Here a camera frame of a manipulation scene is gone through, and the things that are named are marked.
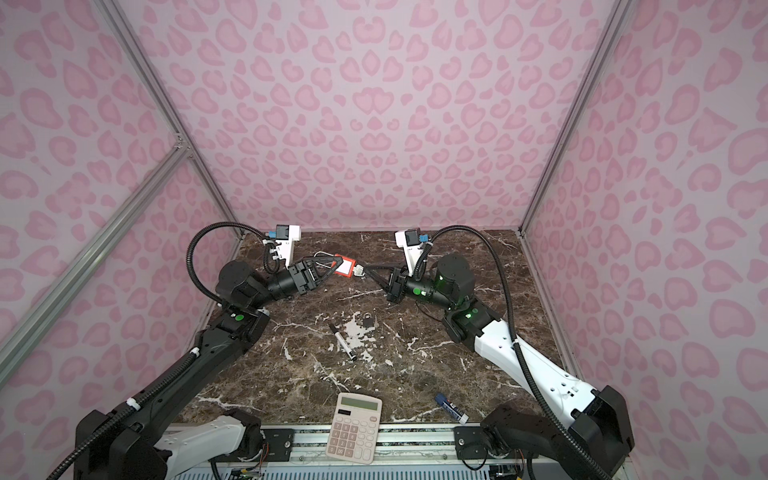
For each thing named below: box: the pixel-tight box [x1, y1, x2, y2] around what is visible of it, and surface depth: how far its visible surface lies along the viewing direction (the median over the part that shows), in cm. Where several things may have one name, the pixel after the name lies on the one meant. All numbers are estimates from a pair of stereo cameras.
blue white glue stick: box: [434, 393, 469, 425], surface depth 78 cm
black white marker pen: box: [328, 323, 357, 361], surface depth 92 cm
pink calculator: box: [325, 392, 383, 465], surface depth 76 cm
